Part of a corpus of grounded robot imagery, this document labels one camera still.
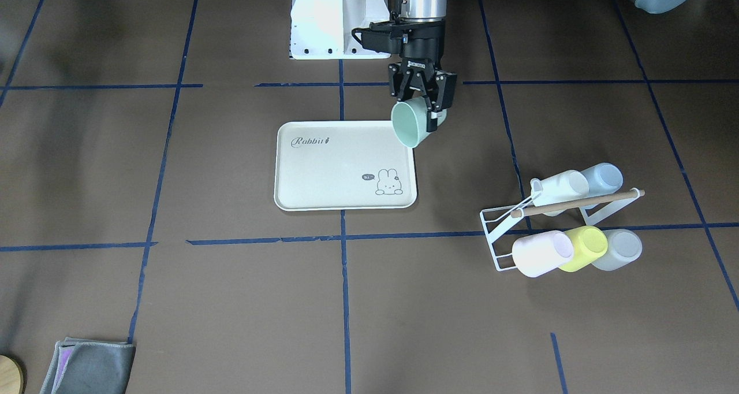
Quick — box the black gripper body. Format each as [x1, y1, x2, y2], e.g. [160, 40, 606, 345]
[392, 22, 454, 97]

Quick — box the green cup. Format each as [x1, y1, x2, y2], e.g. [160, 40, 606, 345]
[390, 97, 447, 147]

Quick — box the beige rabbit serving tray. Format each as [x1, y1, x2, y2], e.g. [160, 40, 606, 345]
[274, 120, 418, 211]

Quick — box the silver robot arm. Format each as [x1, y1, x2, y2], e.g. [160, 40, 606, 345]
[388, 0, 686, 113]

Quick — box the beige cup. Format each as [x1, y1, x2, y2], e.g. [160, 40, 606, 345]
[531, 170, 589, 206]

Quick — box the blue cup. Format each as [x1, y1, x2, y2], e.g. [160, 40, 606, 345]
[580, 162, 624, 197]

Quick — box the pink cup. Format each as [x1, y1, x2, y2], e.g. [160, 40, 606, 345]
[512, 231, 574, 278]

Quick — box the yellow cup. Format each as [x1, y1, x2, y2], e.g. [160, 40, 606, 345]
[559, 226, 608, 273]

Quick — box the grey cup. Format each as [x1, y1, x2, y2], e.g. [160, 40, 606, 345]
[591, 229, 643, 272]

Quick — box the grey folded cloth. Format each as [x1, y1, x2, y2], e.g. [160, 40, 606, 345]
[40, 337, 136, 393]

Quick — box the wooden mug tree stand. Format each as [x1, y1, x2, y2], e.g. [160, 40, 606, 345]
[0, 355, 25, 394]

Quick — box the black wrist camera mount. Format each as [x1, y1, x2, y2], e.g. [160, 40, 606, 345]
[350, 22, 408, 54]

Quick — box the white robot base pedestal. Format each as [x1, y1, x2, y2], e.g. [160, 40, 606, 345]
[289, 0, 390, 60]

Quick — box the white wire cup rack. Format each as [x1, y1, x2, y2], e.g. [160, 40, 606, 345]
[479, 188, 645, 272]

